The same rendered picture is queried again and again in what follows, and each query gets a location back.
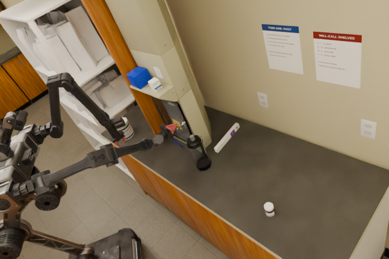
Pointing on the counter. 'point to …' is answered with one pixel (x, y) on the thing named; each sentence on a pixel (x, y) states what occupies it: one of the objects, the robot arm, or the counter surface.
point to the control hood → (168, 92)
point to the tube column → (137, 7)
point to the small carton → (155, 84)
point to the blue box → (139, 77)
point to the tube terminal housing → (179, 86)
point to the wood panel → (112, 37)
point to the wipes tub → (127, 129)
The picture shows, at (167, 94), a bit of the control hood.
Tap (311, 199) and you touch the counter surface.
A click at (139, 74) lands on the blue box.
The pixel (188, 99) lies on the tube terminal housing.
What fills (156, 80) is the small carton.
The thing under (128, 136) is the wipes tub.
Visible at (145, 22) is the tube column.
